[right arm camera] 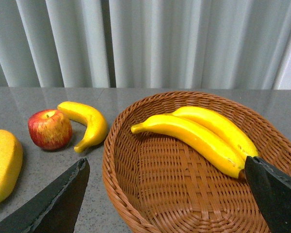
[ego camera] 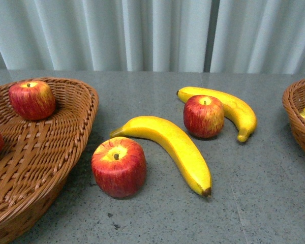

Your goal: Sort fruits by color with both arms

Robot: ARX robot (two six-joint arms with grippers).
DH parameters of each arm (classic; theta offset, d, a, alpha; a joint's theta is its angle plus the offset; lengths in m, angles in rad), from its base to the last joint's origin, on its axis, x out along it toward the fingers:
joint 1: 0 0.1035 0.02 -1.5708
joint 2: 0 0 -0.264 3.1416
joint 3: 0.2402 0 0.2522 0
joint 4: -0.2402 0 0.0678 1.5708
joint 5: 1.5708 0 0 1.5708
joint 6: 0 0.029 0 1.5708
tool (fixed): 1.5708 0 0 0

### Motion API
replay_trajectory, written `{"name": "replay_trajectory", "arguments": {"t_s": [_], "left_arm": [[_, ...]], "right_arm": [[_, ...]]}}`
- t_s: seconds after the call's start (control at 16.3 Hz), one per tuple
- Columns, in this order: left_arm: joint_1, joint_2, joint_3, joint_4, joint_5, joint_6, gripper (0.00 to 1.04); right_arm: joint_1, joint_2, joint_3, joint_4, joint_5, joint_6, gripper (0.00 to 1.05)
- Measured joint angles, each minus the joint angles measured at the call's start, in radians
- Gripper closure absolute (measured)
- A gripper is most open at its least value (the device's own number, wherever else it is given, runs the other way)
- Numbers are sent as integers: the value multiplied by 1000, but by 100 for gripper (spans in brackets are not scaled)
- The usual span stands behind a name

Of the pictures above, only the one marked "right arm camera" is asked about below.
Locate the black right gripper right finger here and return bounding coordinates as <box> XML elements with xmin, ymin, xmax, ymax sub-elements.
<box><xmin>244</xmin><ymin>156</ymin><xmax>291</xmax><ymax>233</ymax></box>

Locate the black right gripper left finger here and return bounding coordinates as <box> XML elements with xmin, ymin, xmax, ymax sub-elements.
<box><xmin>0</xmin><ymin>158</ymin><xmax>90</xmax><ymax>233</ymax></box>

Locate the large yellow banana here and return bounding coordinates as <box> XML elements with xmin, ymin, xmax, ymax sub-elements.
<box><xmin>0</xmin><ymin>130</ymin><xmax>23</xmax><ymax>203</ymax></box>

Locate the red yellow apple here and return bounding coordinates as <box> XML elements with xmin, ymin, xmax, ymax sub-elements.
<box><xmin>28</xmin><ymin>109</ymin><xmax>72</xmax><ymax>150</ymax></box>

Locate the front yellow banana in basket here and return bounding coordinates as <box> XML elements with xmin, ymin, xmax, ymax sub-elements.
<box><xmin>130</xmin><ymin>114</ymin><xmax>245</xmax><ymax>179</ymax></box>

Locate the yellow banana in basket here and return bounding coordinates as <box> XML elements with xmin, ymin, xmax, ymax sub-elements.
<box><xmin>130</xmin><ymin>114</ymin><xmax>245</xmax><ymax>179</ymax></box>
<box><xmin>171</xmin><ymin>106</ymin><xmax>259</xmax><ymax>161</ymax></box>

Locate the rear yellow banana in basket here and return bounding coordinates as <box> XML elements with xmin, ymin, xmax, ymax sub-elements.
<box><xmin>171</xmin><ymin>106</ymin><xmax>259</xmax><ymax>161</ymax></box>

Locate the curved yellow banana far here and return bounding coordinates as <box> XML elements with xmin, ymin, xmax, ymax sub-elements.
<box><xmin>57</xmin><ymin>101</ymin><xmax>108</xmax><ymax>153</ymax></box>

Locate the brown wicker basket right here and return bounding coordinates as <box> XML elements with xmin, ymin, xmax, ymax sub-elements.
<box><xmin>102</xmin><ymin>91</ymin><xmax>291</xmax><ymax>233</ymax></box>

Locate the white pleated curtain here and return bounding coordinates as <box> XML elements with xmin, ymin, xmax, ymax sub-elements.
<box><xmin>0</xmin><ymin>0</ymin><xmax>291</xmax><ymax>89</ymax></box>

